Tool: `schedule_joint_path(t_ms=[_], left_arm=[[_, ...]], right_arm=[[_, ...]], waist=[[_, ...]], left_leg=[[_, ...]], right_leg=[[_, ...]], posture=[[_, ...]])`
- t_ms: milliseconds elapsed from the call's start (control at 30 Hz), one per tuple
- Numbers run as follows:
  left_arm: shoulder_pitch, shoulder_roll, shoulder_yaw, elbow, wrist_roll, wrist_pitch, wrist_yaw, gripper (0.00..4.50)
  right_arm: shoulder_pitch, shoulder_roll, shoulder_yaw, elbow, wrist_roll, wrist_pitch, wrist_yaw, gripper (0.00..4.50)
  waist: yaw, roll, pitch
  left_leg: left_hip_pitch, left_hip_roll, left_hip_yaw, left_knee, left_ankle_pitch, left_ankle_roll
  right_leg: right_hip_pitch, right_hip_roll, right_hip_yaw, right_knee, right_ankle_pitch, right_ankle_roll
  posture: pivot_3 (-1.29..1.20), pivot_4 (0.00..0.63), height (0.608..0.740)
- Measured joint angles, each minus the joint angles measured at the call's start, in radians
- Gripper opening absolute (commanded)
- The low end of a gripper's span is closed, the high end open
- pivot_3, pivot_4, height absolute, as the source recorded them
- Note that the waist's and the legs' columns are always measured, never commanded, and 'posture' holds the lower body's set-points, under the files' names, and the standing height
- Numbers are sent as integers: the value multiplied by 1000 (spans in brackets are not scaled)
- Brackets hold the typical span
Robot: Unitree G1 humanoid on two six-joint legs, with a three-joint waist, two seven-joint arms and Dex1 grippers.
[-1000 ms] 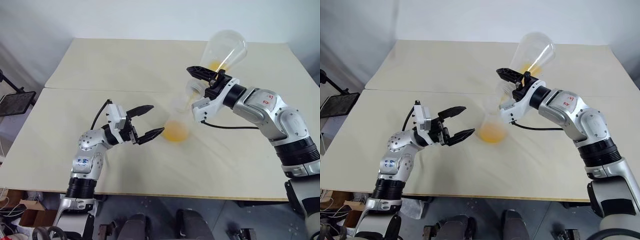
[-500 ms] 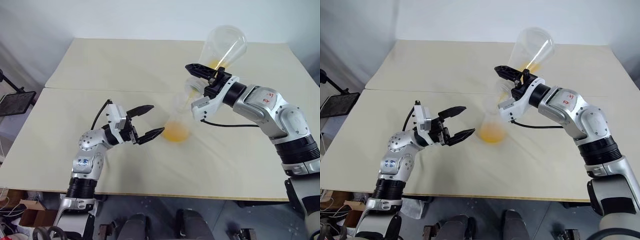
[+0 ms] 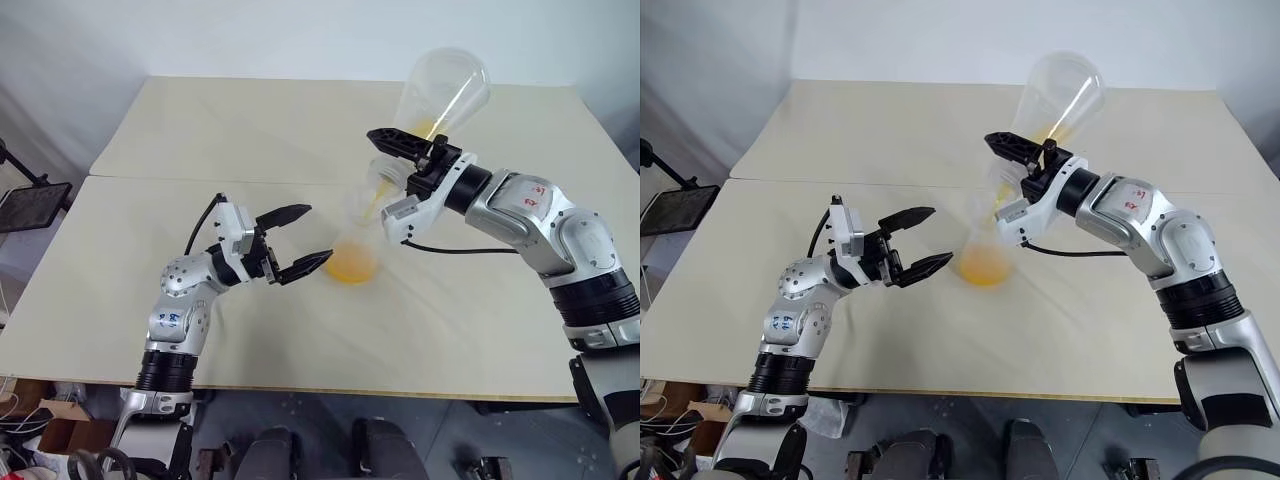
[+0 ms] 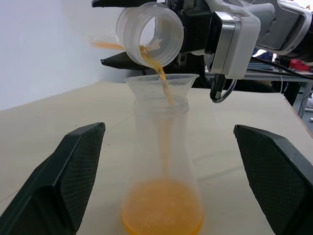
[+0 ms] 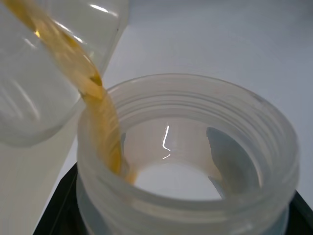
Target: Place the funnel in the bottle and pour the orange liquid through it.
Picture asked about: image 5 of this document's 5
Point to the flask with yellow liquid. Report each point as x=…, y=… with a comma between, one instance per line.
x=269, y=127

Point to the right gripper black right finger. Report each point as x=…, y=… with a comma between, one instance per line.
x=300, y=218

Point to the clear plastic beaker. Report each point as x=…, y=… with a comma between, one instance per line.
x=24, y=98

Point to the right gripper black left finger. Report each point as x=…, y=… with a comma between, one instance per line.
x=58, y=210

